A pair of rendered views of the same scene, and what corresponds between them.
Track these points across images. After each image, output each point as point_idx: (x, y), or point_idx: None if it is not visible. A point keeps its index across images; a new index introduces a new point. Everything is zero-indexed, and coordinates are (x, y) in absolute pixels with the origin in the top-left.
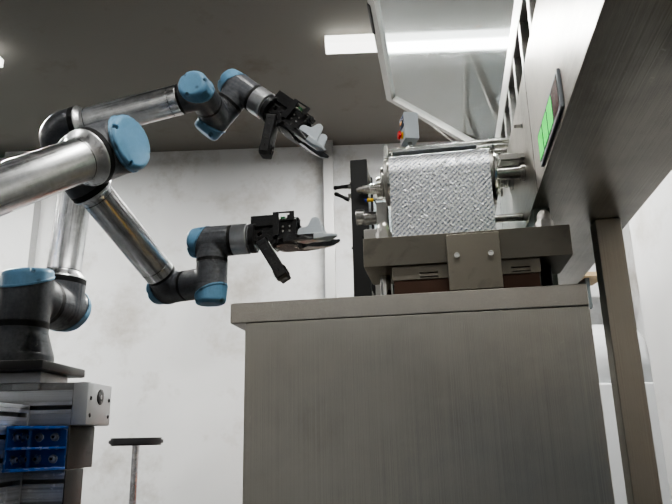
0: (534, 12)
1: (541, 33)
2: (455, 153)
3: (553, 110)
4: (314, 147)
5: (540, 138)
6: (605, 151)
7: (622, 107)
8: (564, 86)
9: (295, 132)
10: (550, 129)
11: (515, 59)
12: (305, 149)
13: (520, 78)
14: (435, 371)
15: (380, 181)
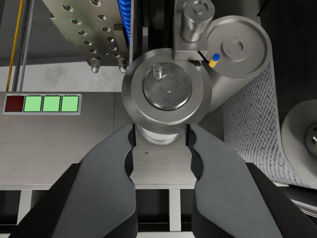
0: (44, 183)
1: (33, 158)
2: (143, 129)
3: (21, 99)
4: (114, 131)
5: (68, 106)
6: None
7: None
8: (0, 101)
9: (22, 220)
10: (36, 96)
11: (169, 228)
12: (279, 199)
13: (169, 208)
14: None
15: (145, 79)
